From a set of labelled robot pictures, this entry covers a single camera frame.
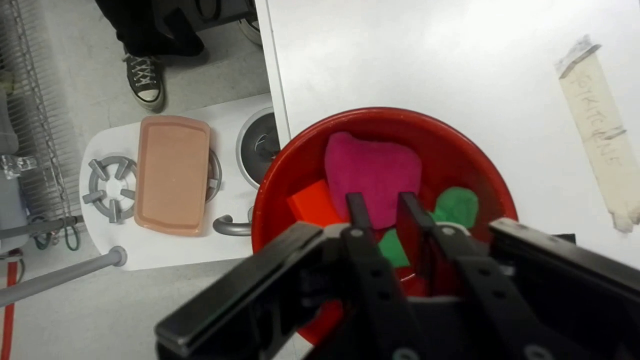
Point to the red plastic bowl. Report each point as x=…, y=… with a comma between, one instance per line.
x=460, y=153

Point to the white toy cabinet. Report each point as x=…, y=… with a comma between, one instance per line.
x=433, y=52

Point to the pink plastic tray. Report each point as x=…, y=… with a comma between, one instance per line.
x=173, y=177

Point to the grey metal pole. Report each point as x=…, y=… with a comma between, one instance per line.
x=60, y=276

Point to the white toy kitchen counter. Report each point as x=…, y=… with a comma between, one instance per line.
x=166, y=250

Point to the orange toy block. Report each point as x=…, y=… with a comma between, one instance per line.
x=313, y=203

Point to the black canvas sneaker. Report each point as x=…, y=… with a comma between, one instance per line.
x=145, y=80

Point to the beige masking tape label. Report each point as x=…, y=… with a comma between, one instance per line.
x=600, y=133

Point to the black trouser leg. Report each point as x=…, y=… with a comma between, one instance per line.
x=160, y=27

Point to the grey toy faucet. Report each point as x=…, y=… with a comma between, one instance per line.
x=230, y=226

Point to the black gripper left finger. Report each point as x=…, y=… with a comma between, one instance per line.
x=370, y=287

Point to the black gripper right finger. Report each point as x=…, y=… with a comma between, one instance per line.
x=480, y=293

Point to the magenta plush toy green leaves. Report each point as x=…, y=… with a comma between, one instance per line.
x=372, y=171

